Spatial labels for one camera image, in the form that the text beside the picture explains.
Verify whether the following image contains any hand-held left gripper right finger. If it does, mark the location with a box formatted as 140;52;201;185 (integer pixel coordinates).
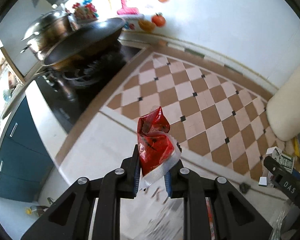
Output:
164;142;277;240

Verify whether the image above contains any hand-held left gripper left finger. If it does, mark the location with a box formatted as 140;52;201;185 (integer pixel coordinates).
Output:
20;144;142;240

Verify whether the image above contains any clear white sachet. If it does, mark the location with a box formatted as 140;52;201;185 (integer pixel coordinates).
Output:
270;200;300;240

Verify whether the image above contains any red wrapper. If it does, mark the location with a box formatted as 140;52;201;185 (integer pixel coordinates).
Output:
137;106;178;187

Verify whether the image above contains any green and white medicine box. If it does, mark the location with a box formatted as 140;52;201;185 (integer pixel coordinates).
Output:
259;147;295;188

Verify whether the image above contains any yellow sponge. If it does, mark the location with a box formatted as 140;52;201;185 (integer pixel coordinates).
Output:
293;136;300;160

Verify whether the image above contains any clear plastic bag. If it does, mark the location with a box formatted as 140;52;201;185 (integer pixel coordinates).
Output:
140;197;215;240

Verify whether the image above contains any cream chopstick holder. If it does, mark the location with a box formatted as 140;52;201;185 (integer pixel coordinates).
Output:
266;62;300;142

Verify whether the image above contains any black gas stove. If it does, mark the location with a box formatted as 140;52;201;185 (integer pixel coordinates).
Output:
35;40;150;134

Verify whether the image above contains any oil bottle with yellow cap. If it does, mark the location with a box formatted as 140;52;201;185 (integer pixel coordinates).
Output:
25;204;49;218

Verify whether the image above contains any checkered tablecloth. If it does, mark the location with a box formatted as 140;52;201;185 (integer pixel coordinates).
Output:
55;37;300;240

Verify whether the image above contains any blue kitchen cabinet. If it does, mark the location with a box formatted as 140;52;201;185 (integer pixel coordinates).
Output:
0;95;55;203

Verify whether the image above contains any black frying pan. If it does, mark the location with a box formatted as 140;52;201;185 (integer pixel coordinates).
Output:
41;17;127;100

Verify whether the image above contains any steel pot with lid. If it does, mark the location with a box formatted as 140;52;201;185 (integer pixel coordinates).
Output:
20;4;77;60

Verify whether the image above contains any yellow fruit wall sticker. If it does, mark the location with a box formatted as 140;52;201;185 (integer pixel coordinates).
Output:
137;17;156;32

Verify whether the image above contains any orange tomato wall sticker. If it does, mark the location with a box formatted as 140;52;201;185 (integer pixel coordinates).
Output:
151;12;167;27

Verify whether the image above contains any pink wall sticker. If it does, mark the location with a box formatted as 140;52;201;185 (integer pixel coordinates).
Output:
117;0;140;15

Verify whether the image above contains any colourful cluster wall sticker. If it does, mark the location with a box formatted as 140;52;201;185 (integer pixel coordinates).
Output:
72;0;99;23

